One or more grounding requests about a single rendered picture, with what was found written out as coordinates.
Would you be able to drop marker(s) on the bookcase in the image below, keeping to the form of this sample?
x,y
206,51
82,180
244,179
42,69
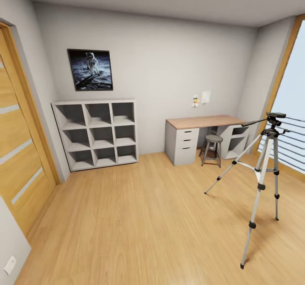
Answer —
x,y
95,162

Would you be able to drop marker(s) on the door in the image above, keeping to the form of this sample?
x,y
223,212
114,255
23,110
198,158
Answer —
x,y
28,173

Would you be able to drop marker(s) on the wall socket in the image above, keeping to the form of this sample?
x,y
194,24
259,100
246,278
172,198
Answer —
x,y
9,266

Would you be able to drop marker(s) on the taboret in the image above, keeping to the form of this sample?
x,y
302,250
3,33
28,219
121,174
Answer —
x,y
215,139

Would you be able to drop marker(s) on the desk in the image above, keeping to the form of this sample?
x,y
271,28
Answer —
x,y
181,136

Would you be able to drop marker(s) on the painting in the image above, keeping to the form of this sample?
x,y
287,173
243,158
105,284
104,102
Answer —
x,y
91,69

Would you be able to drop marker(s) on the fixed window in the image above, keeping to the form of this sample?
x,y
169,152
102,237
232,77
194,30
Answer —
x,y
288,97

